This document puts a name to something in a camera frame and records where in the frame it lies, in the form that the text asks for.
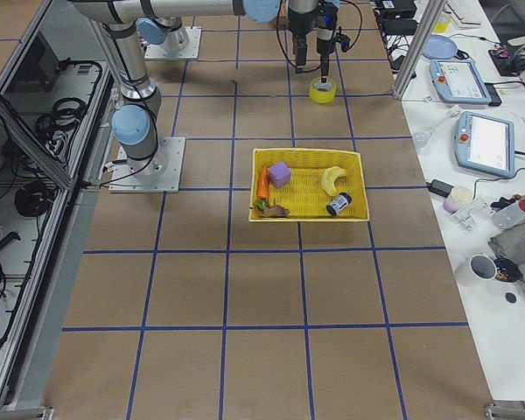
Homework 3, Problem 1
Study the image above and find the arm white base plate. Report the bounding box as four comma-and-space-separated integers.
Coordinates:
108, 136, 186, 193
144, 26, 202, 61

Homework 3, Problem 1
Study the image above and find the yellow packing tape roll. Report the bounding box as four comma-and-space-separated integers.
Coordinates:
308, 77, 337, 104

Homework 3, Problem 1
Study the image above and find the blue teach pendant far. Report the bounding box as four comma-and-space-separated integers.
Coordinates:
429, 59, 491, 105

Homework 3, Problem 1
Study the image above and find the black labelled can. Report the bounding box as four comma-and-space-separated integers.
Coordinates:
325, 192, 352, 217

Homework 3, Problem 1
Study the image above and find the blue teach pendant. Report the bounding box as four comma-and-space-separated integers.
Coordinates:
429, 59, 491, 105
454, 111, 515, 179

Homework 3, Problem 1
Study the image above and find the blue plastic plate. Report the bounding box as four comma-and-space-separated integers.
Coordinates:
422, 34, 459, 60

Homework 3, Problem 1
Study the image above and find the black power adapter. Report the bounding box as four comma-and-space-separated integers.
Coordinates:
426, 179, 454, 199

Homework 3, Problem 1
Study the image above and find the aluminium frame post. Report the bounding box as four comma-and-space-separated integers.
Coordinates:
392, 0, 446, 100

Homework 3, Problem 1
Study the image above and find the white lidded cup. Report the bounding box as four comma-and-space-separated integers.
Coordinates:
443, 186, 473, 214

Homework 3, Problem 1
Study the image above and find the orange toy carrot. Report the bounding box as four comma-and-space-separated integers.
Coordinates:
256, 165, 270, 200

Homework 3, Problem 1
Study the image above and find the purple foam cube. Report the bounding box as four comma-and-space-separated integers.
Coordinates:
268, 161, 291, 188

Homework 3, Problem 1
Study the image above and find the yellow woven tray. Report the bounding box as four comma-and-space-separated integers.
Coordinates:
248, 148, 369, 222

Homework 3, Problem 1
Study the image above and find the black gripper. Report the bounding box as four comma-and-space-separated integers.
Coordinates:
287, 12, 315, 74
317, 27, 348, 83

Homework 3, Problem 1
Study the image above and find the blue teach pendant near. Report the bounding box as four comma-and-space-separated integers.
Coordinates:
454, 111, 515, 179

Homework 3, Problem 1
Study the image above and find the white mug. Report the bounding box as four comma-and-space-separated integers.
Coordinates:
464, 255, 497, 285

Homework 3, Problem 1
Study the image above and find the brown dried root toy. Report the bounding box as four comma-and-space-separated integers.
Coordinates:
255, 205, 290, 218

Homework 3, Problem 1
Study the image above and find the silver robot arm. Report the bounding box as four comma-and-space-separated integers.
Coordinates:
316, 1, 351, 83
73, 1, 280, 183

